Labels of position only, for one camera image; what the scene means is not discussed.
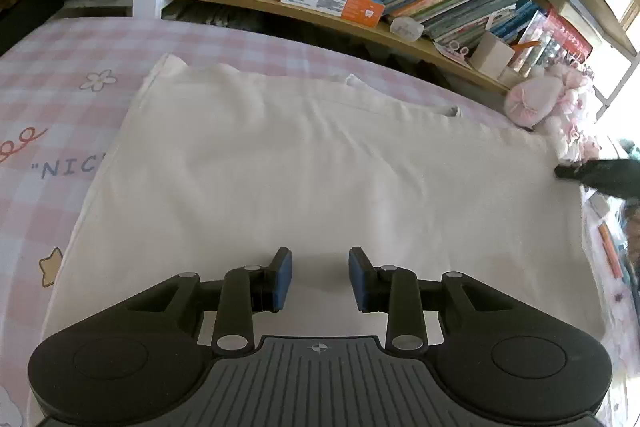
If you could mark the white pink plush toy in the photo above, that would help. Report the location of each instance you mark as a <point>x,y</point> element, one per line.
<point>575,107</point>

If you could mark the black keyboard piano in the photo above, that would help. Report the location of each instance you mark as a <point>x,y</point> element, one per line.
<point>27,17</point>

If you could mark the white t-shirt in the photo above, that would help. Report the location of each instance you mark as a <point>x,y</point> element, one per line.
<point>300,167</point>

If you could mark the small white plastic case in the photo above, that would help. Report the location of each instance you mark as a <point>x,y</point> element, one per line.
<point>406,28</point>

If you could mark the pink checkered printed bed sheet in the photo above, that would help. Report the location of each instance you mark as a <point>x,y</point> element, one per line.
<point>50,82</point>

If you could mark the beige pen holder box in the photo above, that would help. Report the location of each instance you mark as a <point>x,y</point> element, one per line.
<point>492,54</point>

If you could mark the wooden bookshelf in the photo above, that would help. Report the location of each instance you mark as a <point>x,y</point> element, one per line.
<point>325,14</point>

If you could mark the red printed package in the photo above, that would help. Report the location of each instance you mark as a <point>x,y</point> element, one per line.
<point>560,39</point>

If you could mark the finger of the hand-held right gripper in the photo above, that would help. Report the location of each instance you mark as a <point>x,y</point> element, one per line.
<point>610,177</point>

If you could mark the pink scissors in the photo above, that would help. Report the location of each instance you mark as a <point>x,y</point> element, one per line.
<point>455,49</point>

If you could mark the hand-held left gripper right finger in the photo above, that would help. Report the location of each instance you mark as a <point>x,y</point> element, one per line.
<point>357,279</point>

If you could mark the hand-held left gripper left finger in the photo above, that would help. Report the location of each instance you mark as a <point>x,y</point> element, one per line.
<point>284,279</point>

